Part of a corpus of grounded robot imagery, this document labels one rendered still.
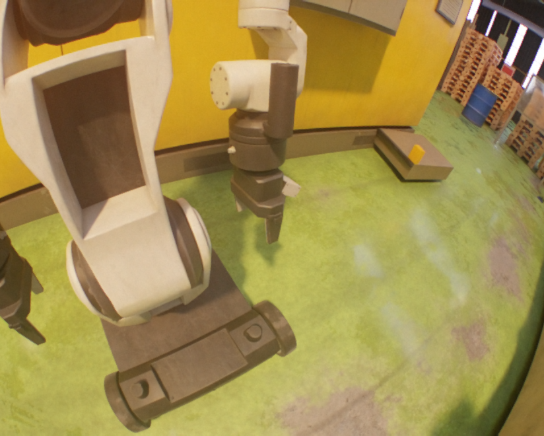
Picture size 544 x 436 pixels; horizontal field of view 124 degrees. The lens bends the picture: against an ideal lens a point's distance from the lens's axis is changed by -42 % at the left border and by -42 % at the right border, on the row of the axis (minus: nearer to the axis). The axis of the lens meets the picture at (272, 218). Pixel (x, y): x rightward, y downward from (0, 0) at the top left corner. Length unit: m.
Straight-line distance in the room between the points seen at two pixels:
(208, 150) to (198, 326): 0.88
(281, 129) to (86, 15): 0.25
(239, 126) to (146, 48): 0.17
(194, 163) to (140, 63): 1.14
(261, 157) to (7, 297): 0.41
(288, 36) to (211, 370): 0.73
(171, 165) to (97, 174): 1.04
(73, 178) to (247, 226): 0.96
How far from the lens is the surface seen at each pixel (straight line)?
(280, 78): 0.30
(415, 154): 1.79
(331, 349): 1.00
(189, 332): 0.77
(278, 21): 0.34
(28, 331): 0.44
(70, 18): 0.26
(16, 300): 0.41
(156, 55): 0.23
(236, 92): 0.31
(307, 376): 0.96
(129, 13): 0.30
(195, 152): 1.31
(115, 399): 0.77
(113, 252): 0.28
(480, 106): 6.18
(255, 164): 0.36
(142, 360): 0.78
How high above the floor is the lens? 0.91
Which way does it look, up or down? 48 degrees down
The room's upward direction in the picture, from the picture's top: 15 degrees clockwise
